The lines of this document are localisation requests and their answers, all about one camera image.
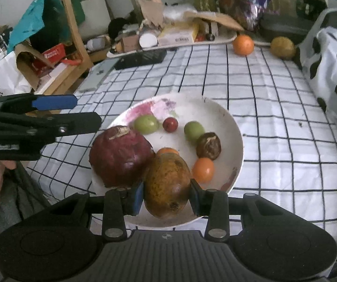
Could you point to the white black-spotted bag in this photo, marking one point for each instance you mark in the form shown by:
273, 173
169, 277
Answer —
330, 61

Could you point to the white round jar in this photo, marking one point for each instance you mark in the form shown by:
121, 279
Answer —
148, 40

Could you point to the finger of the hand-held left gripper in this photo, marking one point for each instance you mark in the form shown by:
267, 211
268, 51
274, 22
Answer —
54, 102
80, 123

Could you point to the grey zip case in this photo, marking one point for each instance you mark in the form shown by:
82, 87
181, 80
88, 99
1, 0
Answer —
286, 27

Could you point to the small orange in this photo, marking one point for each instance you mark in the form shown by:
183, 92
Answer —
167, 152
203, 169

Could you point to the wooden frame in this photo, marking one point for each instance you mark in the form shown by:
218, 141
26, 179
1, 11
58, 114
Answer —
74, 41

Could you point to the purple plastic bag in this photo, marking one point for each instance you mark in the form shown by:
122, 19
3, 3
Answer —
255, 3

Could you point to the yellow cardboard box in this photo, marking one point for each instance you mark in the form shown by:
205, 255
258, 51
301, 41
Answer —
178, 33

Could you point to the dark brown passion fruit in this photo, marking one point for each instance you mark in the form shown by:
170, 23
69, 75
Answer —
208, 146

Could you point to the red cardboard box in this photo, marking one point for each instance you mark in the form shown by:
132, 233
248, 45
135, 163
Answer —
51, 55

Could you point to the yellow-green mango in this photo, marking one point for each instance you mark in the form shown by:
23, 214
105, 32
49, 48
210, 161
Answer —
283, 48

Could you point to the teal plastic bag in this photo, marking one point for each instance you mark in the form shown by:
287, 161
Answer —
30, 20

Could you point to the black round knob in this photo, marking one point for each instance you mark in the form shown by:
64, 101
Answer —
210, 37

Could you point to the black-checked white sheet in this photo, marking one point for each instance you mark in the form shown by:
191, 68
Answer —
274, 108

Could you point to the large orange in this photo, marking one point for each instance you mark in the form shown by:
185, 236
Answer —
243, 45

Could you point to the small red fruit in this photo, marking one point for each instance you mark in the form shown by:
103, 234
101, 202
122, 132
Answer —
170, 124

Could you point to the brown paper envelope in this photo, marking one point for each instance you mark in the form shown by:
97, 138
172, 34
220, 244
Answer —
215, 20

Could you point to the clear white plastic bag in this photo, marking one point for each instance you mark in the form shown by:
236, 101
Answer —
177, 10

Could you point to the white shopping bag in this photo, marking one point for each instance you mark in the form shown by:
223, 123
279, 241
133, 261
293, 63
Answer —
7, 77

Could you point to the crumpled brown paper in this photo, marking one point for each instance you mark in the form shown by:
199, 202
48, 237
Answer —
152, 11

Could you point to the grey flat box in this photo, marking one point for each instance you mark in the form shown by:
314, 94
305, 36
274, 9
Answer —
95, 77

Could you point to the green round fruit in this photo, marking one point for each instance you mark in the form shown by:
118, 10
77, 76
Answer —
146, 124
194, 130

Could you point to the white oval tray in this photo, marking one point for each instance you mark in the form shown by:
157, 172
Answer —
224, 39

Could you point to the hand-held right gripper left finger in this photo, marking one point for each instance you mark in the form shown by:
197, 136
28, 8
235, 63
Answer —
137, 198

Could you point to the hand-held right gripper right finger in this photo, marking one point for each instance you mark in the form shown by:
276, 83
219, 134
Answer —
195, 200

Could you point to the brown mango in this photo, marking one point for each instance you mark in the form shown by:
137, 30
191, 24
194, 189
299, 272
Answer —
167, 186

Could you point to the white floral plate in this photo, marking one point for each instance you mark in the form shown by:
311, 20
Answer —
192, 108

